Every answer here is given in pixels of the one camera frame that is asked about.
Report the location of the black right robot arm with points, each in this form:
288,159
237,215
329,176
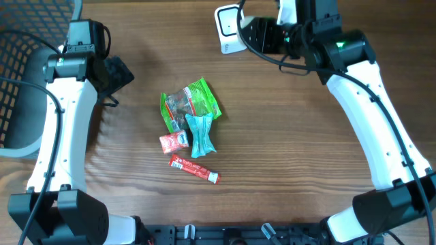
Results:
307,36

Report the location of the black mesh basket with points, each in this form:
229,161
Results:
31,30

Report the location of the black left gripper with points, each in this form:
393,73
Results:
120,74

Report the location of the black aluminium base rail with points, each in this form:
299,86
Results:
266,234

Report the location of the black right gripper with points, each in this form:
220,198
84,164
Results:
261,41

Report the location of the green candy bag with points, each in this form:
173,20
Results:
195,99

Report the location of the red long snack stick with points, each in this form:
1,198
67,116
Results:
194,169

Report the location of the red small snack pack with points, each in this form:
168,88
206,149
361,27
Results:
174,142

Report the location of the white barcode scanner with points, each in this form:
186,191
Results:
225,18

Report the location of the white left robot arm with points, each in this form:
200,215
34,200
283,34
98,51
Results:
56,208

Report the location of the teal packet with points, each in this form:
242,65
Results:
200,127

